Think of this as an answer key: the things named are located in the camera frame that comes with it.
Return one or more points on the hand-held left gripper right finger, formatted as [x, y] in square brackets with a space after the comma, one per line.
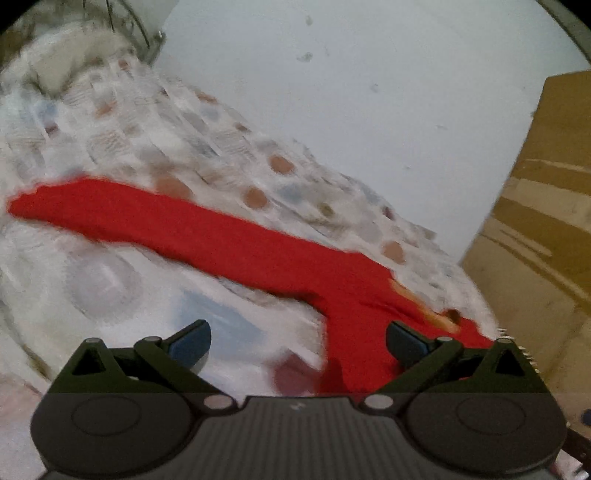
[408, 344]

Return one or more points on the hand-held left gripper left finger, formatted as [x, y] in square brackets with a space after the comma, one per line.
[191, 344]

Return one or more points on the red garment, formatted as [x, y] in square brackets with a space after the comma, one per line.
[231, 240]

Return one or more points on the patterned bed sheet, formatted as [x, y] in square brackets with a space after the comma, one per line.
[138, 138]

